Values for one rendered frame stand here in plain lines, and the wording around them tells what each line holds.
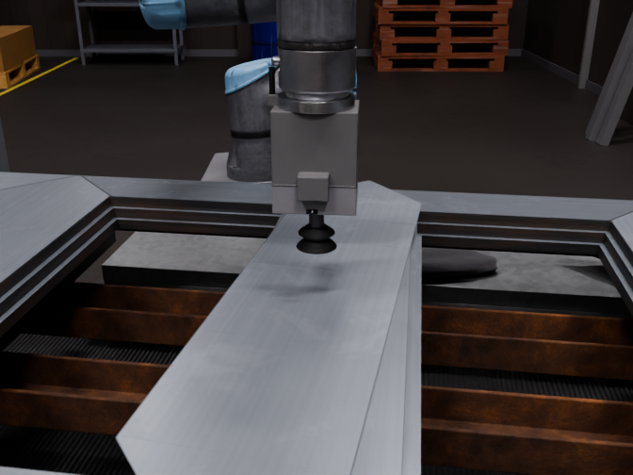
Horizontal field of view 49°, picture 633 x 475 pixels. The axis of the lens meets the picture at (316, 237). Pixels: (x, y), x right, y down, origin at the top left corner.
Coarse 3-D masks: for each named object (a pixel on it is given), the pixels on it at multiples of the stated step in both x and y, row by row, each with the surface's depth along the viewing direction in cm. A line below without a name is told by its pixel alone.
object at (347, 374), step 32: (192, 352) 63; (224, 352) 63; (256, 352) 63; (288, 352) 63; (320, 352) 63; (352, 352) 63; (224, 384) 58; (256, 384) 58; (288, 384) 58; (320, 384) 58; (352, 384) 58
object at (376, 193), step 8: (360, 192) 104; (368, 192) 104; (376, 192) 104; (384, 192) 104; (392, 192) 104; (376, 200) 100; (384, 200) 100; (392, 200) 100; (400, 200) 100; (408, 200) 100
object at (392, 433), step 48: (96, 240) 96; (432, 240) 96; (480, 240) 95; (528, 240) 95; (576, 240) 94; (624, 240) 87; (0, 288) 76; (48, 288) 84; (624, 288) 82; (0, 336) 74; (384, 384) 58; (384, 432) 53
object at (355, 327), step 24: (216, 312) 70; (240, 312) 70; (264, 312) 70; (288, 312) 70; (312, 312) 70; (336, 312) 70; (360, 312) 70; (384, 312) 70; (264, 336) 65; (288, 336) 65; (312, 336) 65; (336, 336) 65; (360, 336) 65; (384, 336) 65
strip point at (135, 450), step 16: (128, 448) 51; (144, 448) 51; (160, 448) 51; (176, 448) 51; (192, 448) 51; (144, 464) 49; (160, 464) 49; (176, 464) 49; (192, 464) 49; (208, 464) 49; (224, 464) 49; (240, 464) 49; (256, 464) 49; (272, 464) 49; (288, 464) 49
